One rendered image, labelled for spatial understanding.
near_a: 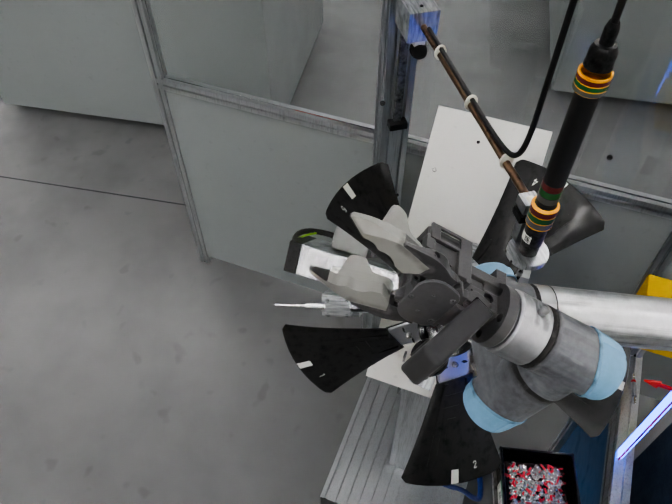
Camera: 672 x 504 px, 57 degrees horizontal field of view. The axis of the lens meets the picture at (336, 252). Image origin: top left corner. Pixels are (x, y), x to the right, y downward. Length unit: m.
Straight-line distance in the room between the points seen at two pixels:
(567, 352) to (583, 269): 1.48
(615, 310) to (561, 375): 0.22
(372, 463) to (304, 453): 0.27
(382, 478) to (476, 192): 1.19
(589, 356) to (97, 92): 3.23
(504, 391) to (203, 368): 1.97
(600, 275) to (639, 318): 1.26
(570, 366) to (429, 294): 0.18
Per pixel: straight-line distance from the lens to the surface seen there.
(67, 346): 2.86
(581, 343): 0.72
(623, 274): 2.18
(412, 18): 1.42
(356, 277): 0.67
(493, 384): 0.79
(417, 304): 0.65
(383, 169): 1.23
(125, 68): 3.47
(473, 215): 1.49
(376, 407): 2.42
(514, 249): 1.10
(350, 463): 2.35
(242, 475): 2.42
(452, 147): 1.49
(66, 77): 3.70
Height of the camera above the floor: 2.26
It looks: 51 degrees down
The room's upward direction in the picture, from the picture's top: straight up
